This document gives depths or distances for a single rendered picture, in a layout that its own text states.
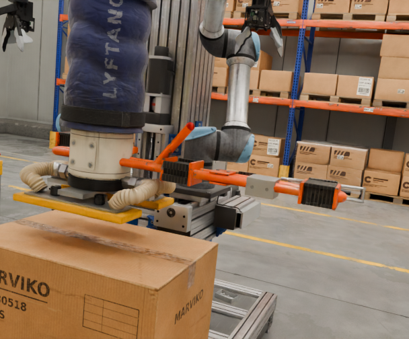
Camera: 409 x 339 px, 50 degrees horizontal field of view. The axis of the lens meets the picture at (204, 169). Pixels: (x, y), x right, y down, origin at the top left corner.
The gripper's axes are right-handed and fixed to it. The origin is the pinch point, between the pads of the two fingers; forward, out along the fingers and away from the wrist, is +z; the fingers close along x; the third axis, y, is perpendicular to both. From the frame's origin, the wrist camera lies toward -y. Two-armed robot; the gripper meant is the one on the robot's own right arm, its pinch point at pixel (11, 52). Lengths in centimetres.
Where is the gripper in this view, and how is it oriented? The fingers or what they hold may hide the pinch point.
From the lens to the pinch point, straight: 189.3
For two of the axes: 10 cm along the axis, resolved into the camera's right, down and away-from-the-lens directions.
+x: -7.5, -1.7, 6.4
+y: 6.6, -0.4, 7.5
